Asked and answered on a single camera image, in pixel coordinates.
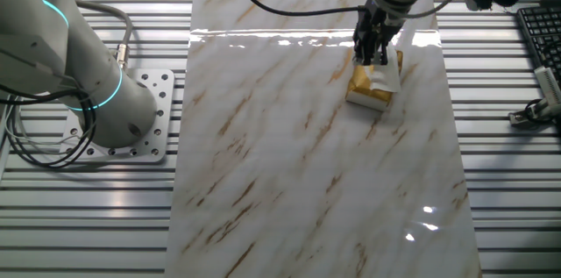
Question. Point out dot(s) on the white rectangular device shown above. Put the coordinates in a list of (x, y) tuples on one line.
[(550, 85)]

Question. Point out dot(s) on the black keyboard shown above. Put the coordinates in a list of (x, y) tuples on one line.
[(543, 28)]

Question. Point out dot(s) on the gold tissue pack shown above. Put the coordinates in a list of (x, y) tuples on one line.
[(361, 89)]

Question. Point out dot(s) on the metal clamp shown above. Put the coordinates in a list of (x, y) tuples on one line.
[(519, 118)]

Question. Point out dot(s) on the marble pattern table sheet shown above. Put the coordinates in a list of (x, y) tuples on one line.
[(285, 159)]

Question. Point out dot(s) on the white paper napkin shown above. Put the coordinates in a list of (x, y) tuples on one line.
[(388, 78)]

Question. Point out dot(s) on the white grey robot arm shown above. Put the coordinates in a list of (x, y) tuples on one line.
[(109, 107)]

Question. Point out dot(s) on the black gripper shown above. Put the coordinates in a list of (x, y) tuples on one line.
[(377, 28)]

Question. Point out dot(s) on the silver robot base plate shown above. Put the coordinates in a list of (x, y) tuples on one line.
[(163, 94)]

